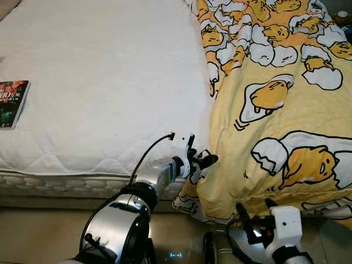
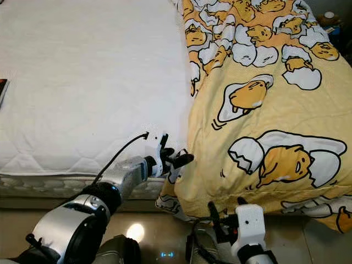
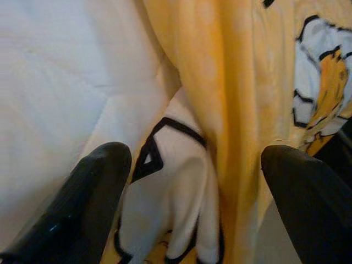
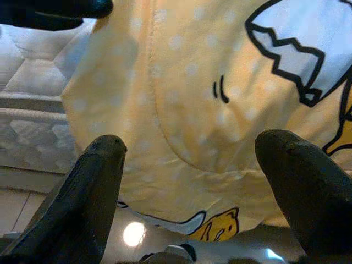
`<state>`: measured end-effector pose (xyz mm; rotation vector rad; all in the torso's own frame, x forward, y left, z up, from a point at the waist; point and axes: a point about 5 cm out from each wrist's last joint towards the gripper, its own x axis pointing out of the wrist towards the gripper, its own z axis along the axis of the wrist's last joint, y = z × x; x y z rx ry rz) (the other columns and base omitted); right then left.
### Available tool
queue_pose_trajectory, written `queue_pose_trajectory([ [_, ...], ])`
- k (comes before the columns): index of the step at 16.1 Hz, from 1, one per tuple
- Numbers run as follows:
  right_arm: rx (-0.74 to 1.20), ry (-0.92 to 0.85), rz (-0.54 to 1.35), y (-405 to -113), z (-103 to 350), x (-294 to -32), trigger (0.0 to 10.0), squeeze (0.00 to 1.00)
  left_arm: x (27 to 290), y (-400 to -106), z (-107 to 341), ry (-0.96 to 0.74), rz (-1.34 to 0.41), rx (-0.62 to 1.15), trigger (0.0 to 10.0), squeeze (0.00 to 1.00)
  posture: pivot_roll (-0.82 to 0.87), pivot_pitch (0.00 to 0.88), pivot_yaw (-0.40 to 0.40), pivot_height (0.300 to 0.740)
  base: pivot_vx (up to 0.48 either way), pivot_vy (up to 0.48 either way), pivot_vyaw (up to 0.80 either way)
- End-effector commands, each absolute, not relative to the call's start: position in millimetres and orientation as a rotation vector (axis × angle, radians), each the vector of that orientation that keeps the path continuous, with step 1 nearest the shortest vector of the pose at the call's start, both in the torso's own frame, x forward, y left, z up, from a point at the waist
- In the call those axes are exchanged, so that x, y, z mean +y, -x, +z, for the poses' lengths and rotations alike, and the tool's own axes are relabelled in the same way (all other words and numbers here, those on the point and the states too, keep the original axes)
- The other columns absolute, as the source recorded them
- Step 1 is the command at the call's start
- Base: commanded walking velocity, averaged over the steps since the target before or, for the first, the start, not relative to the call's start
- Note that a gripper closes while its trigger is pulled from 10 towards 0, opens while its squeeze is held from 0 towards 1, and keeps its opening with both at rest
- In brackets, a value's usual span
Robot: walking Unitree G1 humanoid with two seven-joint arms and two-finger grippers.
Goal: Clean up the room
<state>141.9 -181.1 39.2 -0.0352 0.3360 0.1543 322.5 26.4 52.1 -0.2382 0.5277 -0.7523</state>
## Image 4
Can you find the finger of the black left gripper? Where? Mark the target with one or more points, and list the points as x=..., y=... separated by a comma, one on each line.
x=93, y=6
x=41, y=22

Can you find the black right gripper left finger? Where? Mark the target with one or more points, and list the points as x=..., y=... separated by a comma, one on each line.
x=77, y=209

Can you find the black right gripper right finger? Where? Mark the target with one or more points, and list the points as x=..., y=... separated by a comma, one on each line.
x=310, y=192

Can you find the yellow cartoon egg blanket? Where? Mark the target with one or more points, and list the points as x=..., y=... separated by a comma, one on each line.
x=206, y=110

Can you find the white quilted mattress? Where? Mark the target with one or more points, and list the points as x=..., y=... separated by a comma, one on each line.
x=33, y=96

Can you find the grey robot right leg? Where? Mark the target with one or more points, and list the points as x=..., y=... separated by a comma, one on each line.
x=170, y=254

